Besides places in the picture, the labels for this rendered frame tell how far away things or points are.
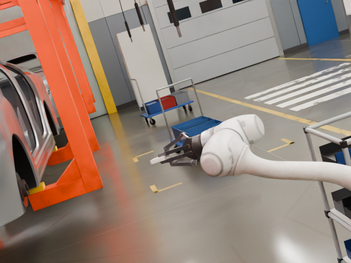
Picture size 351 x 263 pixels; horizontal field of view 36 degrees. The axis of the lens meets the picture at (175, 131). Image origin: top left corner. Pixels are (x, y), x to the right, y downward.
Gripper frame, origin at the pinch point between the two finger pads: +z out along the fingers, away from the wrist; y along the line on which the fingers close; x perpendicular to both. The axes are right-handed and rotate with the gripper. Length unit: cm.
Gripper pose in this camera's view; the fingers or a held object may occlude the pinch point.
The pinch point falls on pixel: (160, 158)
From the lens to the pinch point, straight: 195.3
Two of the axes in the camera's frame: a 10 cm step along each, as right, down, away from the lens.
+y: -3.7, -9.3, -0.6
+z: -8.0, 2.9, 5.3
